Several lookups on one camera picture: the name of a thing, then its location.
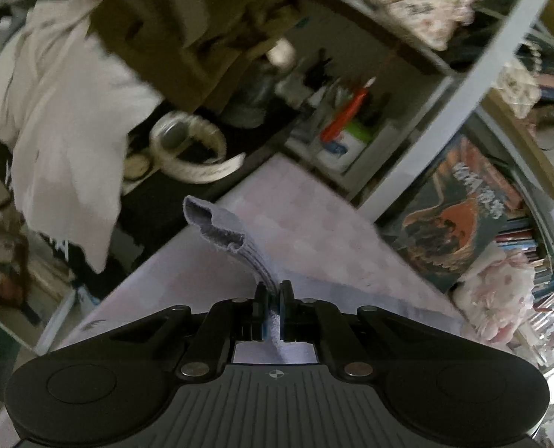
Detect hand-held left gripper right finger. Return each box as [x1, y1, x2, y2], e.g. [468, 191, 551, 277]
[280, 281, 439, 380]

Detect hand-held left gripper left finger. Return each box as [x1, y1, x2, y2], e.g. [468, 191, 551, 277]
[110, 282, 273, 380]

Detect lavender grey cloth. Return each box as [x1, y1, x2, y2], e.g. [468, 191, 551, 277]
[183, 195, 464, 365]

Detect white box with green label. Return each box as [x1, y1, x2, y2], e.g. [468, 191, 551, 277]
[315, 121, 377, 174]

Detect white tape roll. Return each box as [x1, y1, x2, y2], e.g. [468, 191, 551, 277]
[147, 111, 247, 184]

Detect dark poster book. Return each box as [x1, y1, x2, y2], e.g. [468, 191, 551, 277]
[383, 133, 511, 292]

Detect red orange tool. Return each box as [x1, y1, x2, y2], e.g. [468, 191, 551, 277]
[319, 77, 377, 144]

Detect row of books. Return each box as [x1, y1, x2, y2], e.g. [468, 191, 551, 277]
[494, 163, 554, 299]

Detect white shelf unit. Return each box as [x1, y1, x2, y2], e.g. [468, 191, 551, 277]
[281, 0, 554, 222]

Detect brown patterned bag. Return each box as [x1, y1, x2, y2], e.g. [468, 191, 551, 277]
[0, 210, 31, 309]

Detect white hanging garment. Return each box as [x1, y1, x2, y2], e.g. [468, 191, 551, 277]
[0, 0, 166, 275]

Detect brown cardboard box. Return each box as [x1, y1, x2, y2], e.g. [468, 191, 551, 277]
[88, 0, 306, 113]

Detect floral printed cloth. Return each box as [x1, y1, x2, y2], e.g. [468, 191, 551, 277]
[368, 0, 480, 52]

